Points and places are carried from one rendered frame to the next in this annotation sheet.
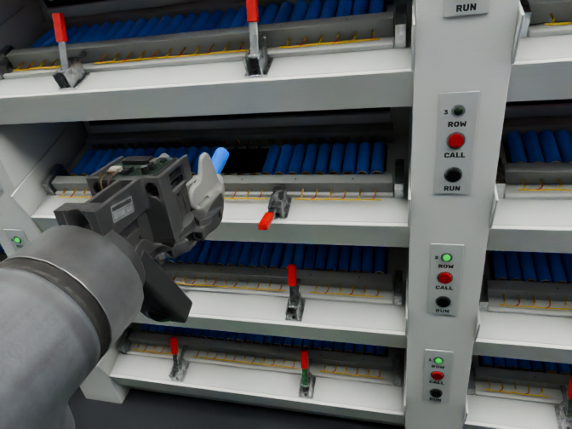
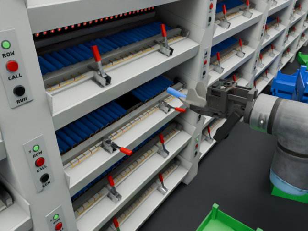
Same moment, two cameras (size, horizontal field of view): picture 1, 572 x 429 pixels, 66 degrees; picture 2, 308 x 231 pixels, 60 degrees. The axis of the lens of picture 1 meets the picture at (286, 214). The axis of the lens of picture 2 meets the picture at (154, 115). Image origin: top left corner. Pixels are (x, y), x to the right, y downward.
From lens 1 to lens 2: 0.85 m
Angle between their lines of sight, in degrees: 60
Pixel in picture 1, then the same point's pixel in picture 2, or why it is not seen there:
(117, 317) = not seen: hidden behind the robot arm
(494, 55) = (210, 36)
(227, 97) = (163, 67)
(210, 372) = (129, 222)
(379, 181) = (179, 85)
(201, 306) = (135, 181)
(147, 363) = not seen: outside the picture
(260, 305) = (152, 162)
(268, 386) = (152, 203)
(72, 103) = (110, 92)
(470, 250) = not seen: hidden behind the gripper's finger
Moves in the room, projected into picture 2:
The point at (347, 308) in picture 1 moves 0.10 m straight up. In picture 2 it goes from (173, 141) to (173, 120)
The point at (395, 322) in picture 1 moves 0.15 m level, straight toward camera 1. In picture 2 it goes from (185, 135) to (219, 147)
